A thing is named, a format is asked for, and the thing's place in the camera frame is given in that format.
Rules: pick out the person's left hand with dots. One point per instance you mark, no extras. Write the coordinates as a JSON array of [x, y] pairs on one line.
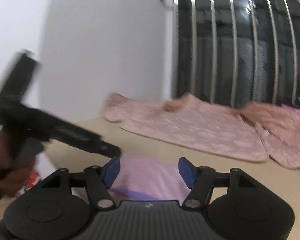
[[16, 177]]

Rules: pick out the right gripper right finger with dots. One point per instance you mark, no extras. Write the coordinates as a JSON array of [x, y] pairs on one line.
[[199, 180]]

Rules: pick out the pink quilted jacket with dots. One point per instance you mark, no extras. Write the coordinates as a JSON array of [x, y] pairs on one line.
[[254, 133]]

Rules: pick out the steel window guard rail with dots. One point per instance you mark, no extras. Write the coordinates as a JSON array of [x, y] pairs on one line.
[[231, 52]]

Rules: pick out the pink blue purple garment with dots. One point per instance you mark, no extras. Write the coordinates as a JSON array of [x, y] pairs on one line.
[[147, 179]]

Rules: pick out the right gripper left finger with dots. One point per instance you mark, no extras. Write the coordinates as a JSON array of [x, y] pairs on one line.
[[99, 180]]

